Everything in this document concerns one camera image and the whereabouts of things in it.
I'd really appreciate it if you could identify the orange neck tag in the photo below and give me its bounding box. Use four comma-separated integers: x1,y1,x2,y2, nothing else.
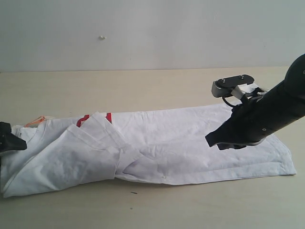
25,116,46,127

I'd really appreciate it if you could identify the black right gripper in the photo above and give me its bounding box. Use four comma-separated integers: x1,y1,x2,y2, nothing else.
205,94,276,150

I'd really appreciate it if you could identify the white t-shirt red lettering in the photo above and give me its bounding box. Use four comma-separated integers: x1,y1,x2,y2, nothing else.
0,104,296,198

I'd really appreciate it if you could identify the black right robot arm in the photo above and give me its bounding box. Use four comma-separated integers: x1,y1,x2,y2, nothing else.
205,55,305,150

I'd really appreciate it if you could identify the black right camera cable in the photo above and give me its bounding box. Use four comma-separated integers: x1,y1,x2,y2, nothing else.
222,87,267,108

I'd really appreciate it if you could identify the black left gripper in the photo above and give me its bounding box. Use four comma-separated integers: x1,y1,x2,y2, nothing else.
0,122,27,154

